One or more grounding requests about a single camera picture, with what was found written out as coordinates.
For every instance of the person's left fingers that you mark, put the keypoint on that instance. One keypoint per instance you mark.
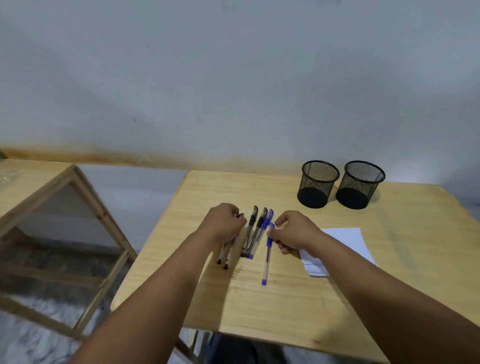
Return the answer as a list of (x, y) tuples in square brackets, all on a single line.
[(237, 225)]

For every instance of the person's right fingers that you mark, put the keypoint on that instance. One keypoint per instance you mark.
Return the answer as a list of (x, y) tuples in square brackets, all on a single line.
[(282, 227)]

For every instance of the blue gel pen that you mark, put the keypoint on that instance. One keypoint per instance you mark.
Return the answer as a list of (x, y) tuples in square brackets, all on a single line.
[(261, 233), (266, 262)]

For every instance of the person's left forearm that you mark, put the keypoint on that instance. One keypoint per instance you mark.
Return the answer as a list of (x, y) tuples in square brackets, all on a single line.
[(157, 300)]

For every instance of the black mesh pen cup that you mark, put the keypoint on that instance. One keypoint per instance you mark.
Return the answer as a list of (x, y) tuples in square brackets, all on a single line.
[(359, 189), (317, 187)]

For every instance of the light wooden table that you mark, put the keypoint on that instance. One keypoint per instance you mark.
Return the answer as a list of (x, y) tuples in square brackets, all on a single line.
[(270, 311)]

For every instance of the wooden frame side table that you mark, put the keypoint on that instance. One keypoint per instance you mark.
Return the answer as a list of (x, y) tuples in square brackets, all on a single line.
[(33, 180)]

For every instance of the black gel pen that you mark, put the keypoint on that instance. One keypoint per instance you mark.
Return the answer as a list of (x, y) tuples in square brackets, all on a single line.
[(249, 232), (227, 261), (256, 233), (221, 255)]

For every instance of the person's dark trousers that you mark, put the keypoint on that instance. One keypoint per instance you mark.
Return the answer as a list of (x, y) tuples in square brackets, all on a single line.
[(240, 350)]

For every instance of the white paper sheet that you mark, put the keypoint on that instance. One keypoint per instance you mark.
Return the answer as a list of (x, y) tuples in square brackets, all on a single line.
[(350, 240)]

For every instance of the person's left hand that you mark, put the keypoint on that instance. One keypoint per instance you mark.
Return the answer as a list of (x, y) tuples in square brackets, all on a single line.
[(219, 225)]

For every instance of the person's right forearm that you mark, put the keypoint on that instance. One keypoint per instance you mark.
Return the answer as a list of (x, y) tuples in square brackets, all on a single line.
[(390, 300)]

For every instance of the person's right hand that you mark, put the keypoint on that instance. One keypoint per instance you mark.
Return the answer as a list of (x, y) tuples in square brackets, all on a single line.
[(300, 234)]

